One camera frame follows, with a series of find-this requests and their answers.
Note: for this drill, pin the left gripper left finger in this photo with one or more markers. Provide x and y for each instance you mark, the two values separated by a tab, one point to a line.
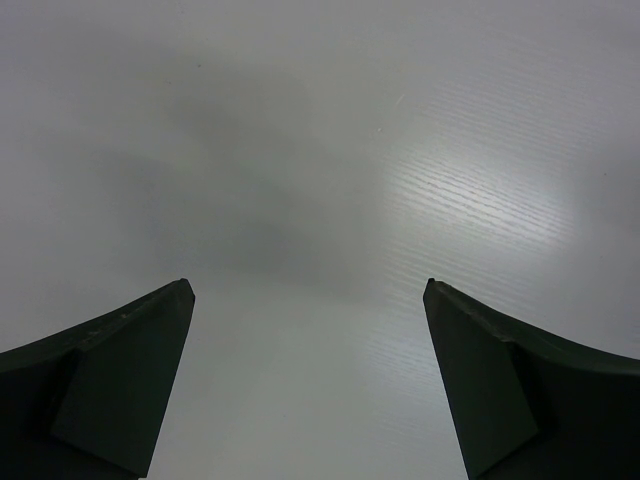
89	402

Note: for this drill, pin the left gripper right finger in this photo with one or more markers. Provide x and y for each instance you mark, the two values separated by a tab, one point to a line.
528	404

